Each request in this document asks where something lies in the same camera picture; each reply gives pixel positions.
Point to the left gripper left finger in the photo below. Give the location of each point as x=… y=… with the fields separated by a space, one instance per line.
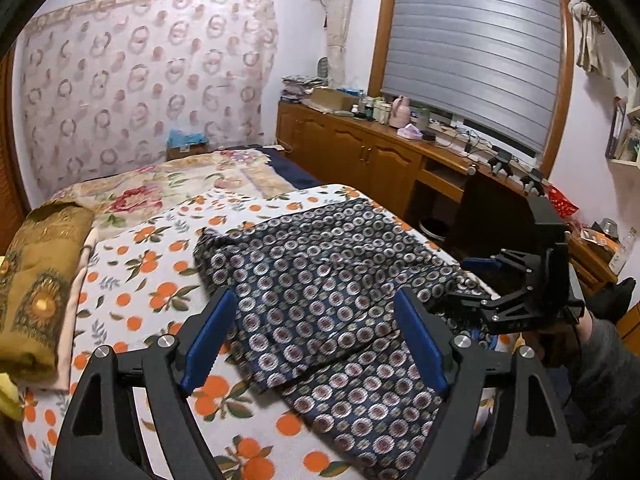
x=100 y=437

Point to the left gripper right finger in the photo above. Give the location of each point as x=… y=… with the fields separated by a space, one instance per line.
x=500 y=418

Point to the navy patterned satin garment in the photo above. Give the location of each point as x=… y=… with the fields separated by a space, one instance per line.
x=316 y=323

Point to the person's right forearm grey sleeve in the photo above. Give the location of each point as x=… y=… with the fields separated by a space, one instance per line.
x=604 y=387

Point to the person's right hand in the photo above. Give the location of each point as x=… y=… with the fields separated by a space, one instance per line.
x=585 y=327

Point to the yellow Pikachu plush toy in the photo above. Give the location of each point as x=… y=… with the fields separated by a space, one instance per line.
x=11 y=404

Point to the wooden sideboard cabinet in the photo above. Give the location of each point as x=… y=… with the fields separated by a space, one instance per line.
x=412 y=179

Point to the folded brown patterned cloth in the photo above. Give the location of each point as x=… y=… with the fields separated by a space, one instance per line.
x=36 y=279

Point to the pink tissue pack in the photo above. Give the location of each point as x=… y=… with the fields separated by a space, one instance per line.
x=410 y=132

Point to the floral bedspread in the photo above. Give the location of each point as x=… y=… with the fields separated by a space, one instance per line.
x=125 y=200

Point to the grey window roller blind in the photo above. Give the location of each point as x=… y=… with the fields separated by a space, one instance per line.
x=506 y=65

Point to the cardboard box on sideboard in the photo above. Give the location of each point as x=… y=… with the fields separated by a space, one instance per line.
x=332 y=99

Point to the box with blue cloth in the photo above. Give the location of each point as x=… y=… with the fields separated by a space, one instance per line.
x=181 y=145

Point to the stack of folded papers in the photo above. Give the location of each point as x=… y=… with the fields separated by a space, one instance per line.
x=296 y=88

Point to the pink circle pattern curtain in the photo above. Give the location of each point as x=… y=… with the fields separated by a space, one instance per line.
x=105 y=82

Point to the beige side curtain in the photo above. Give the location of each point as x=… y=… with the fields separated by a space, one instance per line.
x=337 y=26

